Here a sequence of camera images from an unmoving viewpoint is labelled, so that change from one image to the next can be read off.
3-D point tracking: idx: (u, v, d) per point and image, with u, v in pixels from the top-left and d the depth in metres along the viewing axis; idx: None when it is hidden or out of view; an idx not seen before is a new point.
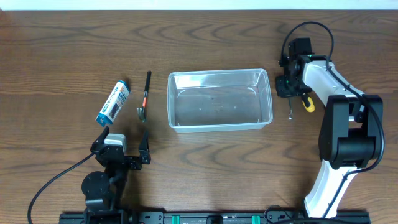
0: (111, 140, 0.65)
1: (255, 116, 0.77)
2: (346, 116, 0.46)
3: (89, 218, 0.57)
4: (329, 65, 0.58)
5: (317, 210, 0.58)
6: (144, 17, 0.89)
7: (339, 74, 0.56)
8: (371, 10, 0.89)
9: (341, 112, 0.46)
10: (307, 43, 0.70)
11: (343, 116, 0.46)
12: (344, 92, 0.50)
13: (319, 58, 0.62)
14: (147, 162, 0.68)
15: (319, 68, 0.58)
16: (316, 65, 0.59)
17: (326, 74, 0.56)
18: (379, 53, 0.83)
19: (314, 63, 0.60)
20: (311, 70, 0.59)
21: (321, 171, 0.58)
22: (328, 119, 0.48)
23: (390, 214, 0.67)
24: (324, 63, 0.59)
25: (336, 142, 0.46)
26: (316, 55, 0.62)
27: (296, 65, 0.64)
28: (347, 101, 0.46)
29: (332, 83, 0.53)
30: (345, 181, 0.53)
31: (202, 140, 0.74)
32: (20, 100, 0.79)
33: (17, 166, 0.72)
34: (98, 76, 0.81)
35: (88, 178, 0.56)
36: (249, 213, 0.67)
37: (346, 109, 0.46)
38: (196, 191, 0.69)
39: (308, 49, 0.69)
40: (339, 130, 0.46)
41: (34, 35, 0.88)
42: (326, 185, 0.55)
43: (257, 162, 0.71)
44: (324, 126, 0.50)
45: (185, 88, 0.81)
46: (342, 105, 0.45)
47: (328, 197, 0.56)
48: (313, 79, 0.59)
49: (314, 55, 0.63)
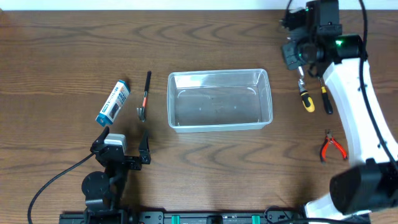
0: (111, 140, 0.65)
1: (255, 116, 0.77)
2: (372, 188, 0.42)
3: (89, 218, 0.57)
4: (365, 80, 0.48)
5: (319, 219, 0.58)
6: (143, 17, 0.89)
7: (373, 99, 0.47)
8: (371, 10, 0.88)
9: (365, 186, 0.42)
10: (333, 12, 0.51)
11: (368, 190, 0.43)
12: (376, 149, 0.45)
13: (349, 49, 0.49)
14: (147, 161, 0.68)
15: (352, 86, 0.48)
16: (349, 79, 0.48)
17: (357, 98, 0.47)
18: (379, 53, 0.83)
19: (344, 65, 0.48)
20: (338, 82, 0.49)
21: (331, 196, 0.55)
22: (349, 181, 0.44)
23: (390, 214, 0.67)
24: (356, 70, 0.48)
25: (353, 205, 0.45)
26: (346, 43, 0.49)
27: (319, 51, 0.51)
28: (375, 176, 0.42)
29: (366, 119, 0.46)
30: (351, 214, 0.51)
31: (202, 140, 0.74)
32: (20, 100, 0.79)
33: (17, 167, 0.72)
34: (98, 76, 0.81)
35: (88, 178, 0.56)
36: (249, 213, 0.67)
37: (372, 183, 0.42)
38: (196, 191, 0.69)
39: (333, 20, 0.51)
40: (361, 198, 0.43)
41: (35, 35, 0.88)
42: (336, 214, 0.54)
43: (257, 162, 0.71)
44: (343, 181, 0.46)
45: (185, 88, 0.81)
46: (370, 182, 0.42)
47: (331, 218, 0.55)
48: (340, 92, 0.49)
49: (344, 45, 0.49)
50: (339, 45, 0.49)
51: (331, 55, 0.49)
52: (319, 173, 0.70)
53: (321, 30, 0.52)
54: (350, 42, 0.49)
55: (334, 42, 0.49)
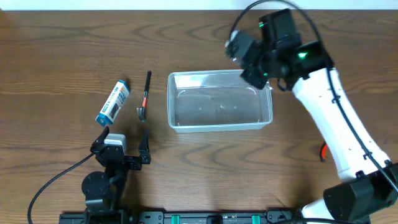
0: (111, 140, 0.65)
1: (255, 116, 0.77)
2: (367, 201, 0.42)
3: (89, 218, 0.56)
4: (337, 89, 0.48)
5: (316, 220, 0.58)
6: (143, 17, 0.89)
7: (348, 110, 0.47)
8: (372, 10, 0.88)
9: (361, 201, 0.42)
10: (289, 24, 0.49)
11: (365, 201, 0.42)
12: (362, 160, 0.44)
13: (314, 60, 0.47)
14: (147, 162, 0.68)
15: (326, 99, 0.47)
16: (321, 94, 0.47)
17: (332, 112, 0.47)
18: (379, 53, 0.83)
19: (313, 79, 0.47)
20: (313, 98, 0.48)
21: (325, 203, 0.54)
22: (343, 198, 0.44)
23: (390, 214, 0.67)
24: (326, 81, 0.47)
25: (352, 218, 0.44)
26: (310, 54, 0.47)
27: (283, 67, 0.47)
28: (369, 186, 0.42)
29: (343, 134, 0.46)
30: None
31: (203, 140, 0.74)
32: (20, 100, 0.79)
33: (17, 167, 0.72)
34: (98, 76, 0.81)
35: (88, 178, 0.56)
36: (249, 213, 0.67)
37: (366, 197, 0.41)
38: (196, 191, 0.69)
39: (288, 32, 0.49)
40: (359, 211, 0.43)
41: (35, 35, 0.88)
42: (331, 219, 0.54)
43: (257, 162, 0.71)
44: (335, 197, 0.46)
45: (185, 88, 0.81)
46: (365, 193, 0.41)
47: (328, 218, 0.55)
48: (316, 108, 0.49)
49: (306, 55, 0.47)
50: (303, 58, 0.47)
51: (298, 70, 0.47)
52: (319, 173, 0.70)
53: (280, 43, 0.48)
54: (313, 52, 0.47)
55: (297, 55, 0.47)
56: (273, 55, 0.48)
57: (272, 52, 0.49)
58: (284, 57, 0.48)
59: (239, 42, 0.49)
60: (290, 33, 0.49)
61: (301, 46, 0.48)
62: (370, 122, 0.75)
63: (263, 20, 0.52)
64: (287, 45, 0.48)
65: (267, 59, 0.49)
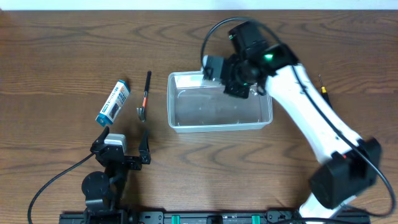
0: (111, 140, 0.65)
1: (255, 116, 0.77)
2: (345, 177, 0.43)
3: (89, 218, 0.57)
4: (304, 81, 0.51)
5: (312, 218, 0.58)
6: (143, 17, 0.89)
7: (318, 98, 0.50)
8: (372, 10, 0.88)
9: (339, 178, 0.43)
10: (254, 33, 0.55)
11: (343, 178, 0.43)
12: (334, 140, 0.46)
13: (279, 60, 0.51)
14: (147, 162, 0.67)
15: (294, 91, 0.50)
16: (290, 88, 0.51)
17: (302, 103, 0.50)
18: (379, 53, 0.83)
19: (280, 75, 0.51)
20: (284, 93, 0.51)
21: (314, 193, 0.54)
22: (323, 178, 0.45)
23: (390, 214, 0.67)
24: (293, 75, 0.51)
25: (337, 200, 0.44)
26: (275, 55, 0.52)
27: (254, 68, 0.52)
28: (342, 162, 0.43)
29: (315, 121, 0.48)
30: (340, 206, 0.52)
31: (202, 140, 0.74)
32: (20, 100, 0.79)
33: (17, 166, 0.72)
34: (98, 76, 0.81)
35: (88, 178, 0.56)
36: (249, 213, 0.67)
37: (343, 172, 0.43)
38: (196, 191, 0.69)
39: (255, 39, 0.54)
40: (341, 190, 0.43)
41: (35, 35, 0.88)
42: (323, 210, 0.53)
43: (257, 162, 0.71)
44: (316, 180, 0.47)
45: (185, 88, 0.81)
46: (339, 168, 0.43)
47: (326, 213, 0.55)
48: (289, 102, 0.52)
49: (272, 55, 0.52)
50: (270, 58, 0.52)
51: (267, 71, 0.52)
52: None
53: (249, 50, 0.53)
54: (277, 52, 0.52)
55: (264, 56, 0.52)
56: (244, 63, 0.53)
57: (244, 60, 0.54)
58: (254, 60, 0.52)
59: (212, 65, 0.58)
60: (255, 40, 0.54)
61: (267, 48, 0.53)
62: (371, 122, 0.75)
63: (232, 33, 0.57)
64: (254, 49, 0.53)
65: (239, 69, 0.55)
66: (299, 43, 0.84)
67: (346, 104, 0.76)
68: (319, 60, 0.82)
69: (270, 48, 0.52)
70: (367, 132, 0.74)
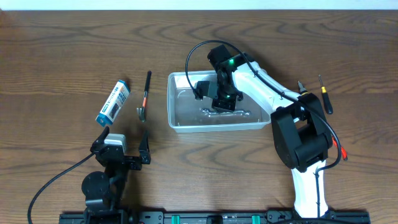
0: (111, 140, 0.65)
1: (255, 116, 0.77)
2: (292, 126, 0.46)
3: (89, 218, 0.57)
4: (255, 68, 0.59)
5: (308, 211, 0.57)
6: (143, 17, 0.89)
7: (267, 76, 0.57)
8: (372, 10, 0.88)
9: (286, 127, 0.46)
10: (225, 51, 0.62)
11: (291, 128, 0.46)
12: (281, 102, 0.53)
13: (239, 60, 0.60)
14: (147, 162, 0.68)
15: (249, 76, 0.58)
16: (244, 74, 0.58)
17: (256, 86, 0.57)
18: (379, 53, 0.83)
19: (238, 68, 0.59)
20: (241, 79, 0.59)
21: (293, 175, 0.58)
22: (277, 134, 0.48)
23: (390, 214, 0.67)
24: (247, 65, 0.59)
25: (295, 153, 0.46)
26: (237, 58, 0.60)
27: (222, 73, 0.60)
28: (287, 113, 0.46)
29: (266, 94, 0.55)
30: (318, 178, 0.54)
31: (203, 140, 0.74)
32: (20, 100, 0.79)
33: (17, 166, 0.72)
34: (99, 76, 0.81)
35: (88, 178, 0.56)
36: (249, 213, 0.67)
37: (290, 121, 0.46)
38: (196, 191, 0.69)
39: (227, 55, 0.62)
40: (293, 140, 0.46)
41: (35, 35, 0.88)
42: (304, 185, 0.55)
43: (257, 162, 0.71)
44: (275, 139, 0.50)
45: (185, 88, 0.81)
46: (285, 119, 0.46)
47: (311, 196, 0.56)
48: (248, 87, 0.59)
49: (235, 60, 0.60)
50: (233, 61, 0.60)
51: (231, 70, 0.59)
52: None
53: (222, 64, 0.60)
54: (238, 56, 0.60)
55: (229, 61, 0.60)
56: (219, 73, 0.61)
57: (219, 73, 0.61)
58: (223, 65, 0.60)
59: (203, 87, 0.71)
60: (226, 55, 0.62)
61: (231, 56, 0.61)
62: (371, 122, 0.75)
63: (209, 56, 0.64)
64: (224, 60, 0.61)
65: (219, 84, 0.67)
66: (299, 43, 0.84)
67: (346, 104, 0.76)
68: (319, 60, 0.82)
69: (236, 56, 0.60)
70: (367, 132, 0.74)
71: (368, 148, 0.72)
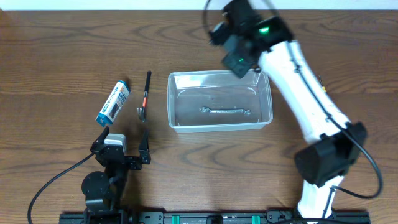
0: (111, 140, 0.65)
1: (255, 116, 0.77)
2: (331, 159, 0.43)
3: (89, 218, 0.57)
4: (297, 58, 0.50)
5: (313, 213, 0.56)
6: (143, 17, 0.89)
7: (311, 78, 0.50)
8: (372, 10, 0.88)
9: (326, 159, 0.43)
10: (246, 7, 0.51)
11: (329, 160, 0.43)
12: (325, 123, 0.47)
13: (273, 33, 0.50)
14: (147, 162, 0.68)
15: (289, 68, 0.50)
16: (284, 64, 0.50)
17: (295, 84, 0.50)
18: (379, 53, 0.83)
19: (275, 50, 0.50)
20: (278, 68, 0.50)
21: (305, 183, 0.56)
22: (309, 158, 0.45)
23: (390, 214, 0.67)
24: (285, 48, 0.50)
25: (321, 178, 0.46)
26: (270, 26, 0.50)
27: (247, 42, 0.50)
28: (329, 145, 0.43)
29: (306, 103, 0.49)
30: (333, 191, 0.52)
31: (202, 140, 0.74)
32: (20, 100, 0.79)
33: (17, 166, 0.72)
34: (99, 76, 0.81)
35: (88, 178, 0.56)
36: (249, 213, 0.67)
37: (331, 154, 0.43)
38: (196, 191, 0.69)
39: (250, 13, 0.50)
40: (325, 170, 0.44)
41: (35, 35, 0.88)
42: (316, 196, 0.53)
43: (257, 162, 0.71)
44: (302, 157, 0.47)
45: (185, 88, 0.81)
46: (327, 154, 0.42)
47: (320, 205, 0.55)
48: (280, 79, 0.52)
49: (267, 27, 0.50)
50: (265, 32, 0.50)
51: (263, 46, 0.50)
52: None
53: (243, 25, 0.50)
54: (268, 23, 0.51)
55: (259, 29, 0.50)
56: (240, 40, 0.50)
57: (239, 38, 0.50)
58: (248, 30, 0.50)
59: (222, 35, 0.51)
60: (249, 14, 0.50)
61: (260, 21, 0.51)
62: (371, 122, 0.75)
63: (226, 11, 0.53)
64: (249, 23, 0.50)
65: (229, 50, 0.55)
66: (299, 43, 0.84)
67: (346, 104, 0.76)
68: (319, 60, 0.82)
69: (264, 21, 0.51)
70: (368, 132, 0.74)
71: (368, 148, 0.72)
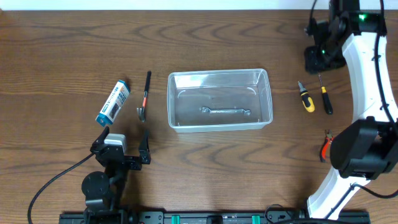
0: (111, 140, 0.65)
1: (255, 116, 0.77)
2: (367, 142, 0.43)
3: (89, 218, 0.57)
4: (380, 51, 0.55)
5: (319, 210, 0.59)
6: (143, 17, 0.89)
7: (384, 73, 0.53)
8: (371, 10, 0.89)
9: (364, 139, 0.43)
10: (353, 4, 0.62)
11: (365, 143, 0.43)
12: (379, 111, 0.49)
13: (370, 23, 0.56)
14: (147, 161, 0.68)
15: (367, 55, 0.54)
16: (365, 50, 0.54)
17: (367, 70, 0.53)
18: None
19: (363, 35, 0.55)
20: (357, 49, 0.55)
21: (327, 178, 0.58)
22: (349, 135, 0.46)
23: (390, 214, 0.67)
24: (372, 40, 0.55)
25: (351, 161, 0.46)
26: (369, 17, 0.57)
27: (342, 24, 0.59)
28: (374, 127, 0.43)
29: (370, 89, 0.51)
30: (351, 190, 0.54)
31: (202, 140, 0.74)
32: (20, 100, 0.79)
33: (17, 166, 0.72)
34: (98, 76, 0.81)
35: (87, 178, 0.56)
36: (249, 213, 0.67)
37: (371, 138, 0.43)
38: (196, 191, 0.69)
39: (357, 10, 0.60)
40: (357, 152, 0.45)
41: (35, 35, 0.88)
42: (333, 191, 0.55)
43: (257, 162, 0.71)
44: (344, 135, 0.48)
45: (185, 88, 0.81)
46: (367, 132, 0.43)
47: (332, 202, 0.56)
48: (354, 62, 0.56)
49: (366, 17, 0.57)
50: (362, 20, 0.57)
51: (354, 30, 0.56)
52: (319, 173, 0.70)
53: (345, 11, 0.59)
54: (371, 15, 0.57)
55: (358, 16, 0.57)
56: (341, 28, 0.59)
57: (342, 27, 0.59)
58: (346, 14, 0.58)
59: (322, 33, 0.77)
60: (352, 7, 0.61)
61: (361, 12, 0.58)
62: None
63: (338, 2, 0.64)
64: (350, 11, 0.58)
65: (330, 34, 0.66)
66: (299, 43, 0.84)
67: (346, 104, 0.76)
68: None
69: (367, 14, 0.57)
70: None
71: None
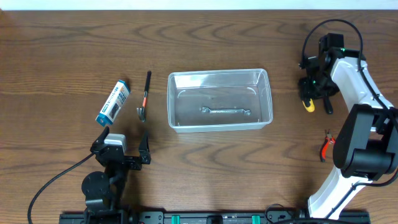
0: (111, 140, 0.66)
1: (255, 116, 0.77)
2: (366, 128, 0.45)
3: (89, 218, 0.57)
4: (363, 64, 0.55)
5: (319, 210, 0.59)
6: (143, 17, 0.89)
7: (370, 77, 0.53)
8: (371, 10, 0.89)
9: (362, 123, 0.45)
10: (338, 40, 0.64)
11: (364, 128, 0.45)
12: (372, 102, 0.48)
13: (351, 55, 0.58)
14: (147, 162, 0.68)
15: (351, 69, 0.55)
16: (349, 65, 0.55)
17: (354, 78, 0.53)
18: (379, 52, 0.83)
19: (346, 58, 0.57)
20: (342, 66, 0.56)
21: (329, 177, 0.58)
22: (349, 127, 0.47)
23: (390, 214, 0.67)
24: (355, 60, 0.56)
25: (353, 154, 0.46)
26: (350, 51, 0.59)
27: (327, 56, 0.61)
28: (370, 112, 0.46)
29: (360, 90, 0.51)
30: (353, 190, 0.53)
31: (202, 140, 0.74)
32: (21, 100, 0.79)
33: (17, 167, 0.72)
34: (98, 76, 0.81)
35: (88, 178, 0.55)
36: (249, 213, 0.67)
37: (369, 121, 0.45)
38: (196, 191, 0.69)
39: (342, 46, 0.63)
40: (357, 141, 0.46)
41: (35, 35, 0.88)
42: (334, 190, 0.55)
43: (258, 162, 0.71)
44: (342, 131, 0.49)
45: (185, 88, 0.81)
46: (365, 116, 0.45)
47: (332, 201, 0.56)
48: (342, 78, 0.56)
49: (347, 50, 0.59)
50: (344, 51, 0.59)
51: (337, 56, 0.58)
52: (319, 173, 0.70)
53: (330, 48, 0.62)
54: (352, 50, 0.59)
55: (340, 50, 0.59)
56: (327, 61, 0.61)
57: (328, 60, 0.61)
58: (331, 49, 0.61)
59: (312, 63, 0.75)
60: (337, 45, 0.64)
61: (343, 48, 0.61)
62: None
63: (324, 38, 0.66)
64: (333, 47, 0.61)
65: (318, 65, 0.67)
66: (299, 43, 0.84)
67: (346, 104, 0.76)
68: None
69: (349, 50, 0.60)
70: None
71: None
